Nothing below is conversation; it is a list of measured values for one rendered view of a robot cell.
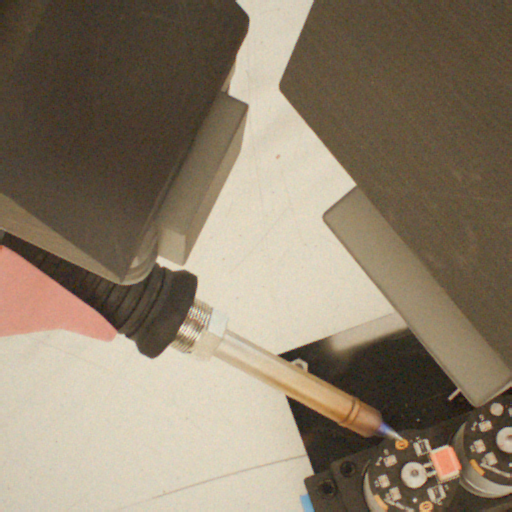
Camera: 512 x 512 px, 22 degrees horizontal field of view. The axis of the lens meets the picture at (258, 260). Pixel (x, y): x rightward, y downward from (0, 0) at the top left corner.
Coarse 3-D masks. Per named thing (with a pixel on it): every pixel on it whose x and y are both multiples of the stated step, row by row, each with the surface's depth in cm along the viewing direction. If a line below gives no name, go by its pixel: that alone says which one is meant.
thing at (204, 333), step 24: (192, 312) 33; (216, 312) 34; (192, 336) 33; (216, 336) 33; (240, 336) 34; (240, 360) 34; (264, 360) 34; (288, 384) 34; (312, 384) 35; (336, 408) 35; (360, 408) 35; (360, 432) 35
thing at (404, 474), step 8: (408, 464) 36; (416, 464) 36; (400, 472) 36; (408, 472) 36; (424, 472) 36; (400, 480) 36; (408, 480) 35; (416, 480) 35; (424, 480) 35; (368, 488) 37; (416, 488) 36; (368, 496) 38; (368, 504) 39; (376, 504) 37; (424, 504) 35
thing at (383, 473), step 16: (400, 432) 36; (416, 432) 36; (384, 448) 36; (416, 448) 36; (432, 448) 36; (384, 464) 36; (400, 464) 36; (432, 464) 36; (368, 480) 36; (384, 480) 36; (432, 480) 36; (448, 480) 36; (384, 496) 35; (400, 496) 35; (416, 496) 35; (432, 496) 35; (448, 496) 35
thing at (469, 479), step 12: (456, 432) 40; (504, 432) 36; (456, 444) 38; (504, 444) 36; (456, 456) 38; (468, 468) 37; (468, 480) 38; (480, 480) 37; (480, 492) 39; (492, 492) 38; (504, 492) 38
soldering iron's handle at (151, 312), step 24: (0, 240) 31; (24, 240) 31; (48, 264) 32; (72, 264) 32; (72, 288) 32; (96, 288) 32; (120, 288) 32; (144, 288) 32; (168, 288) 33; (192, 288) 33; (120, 312) 32; (144, 312) 32; (168, 312) 32; (144, 336) 33; (168, 336) 32
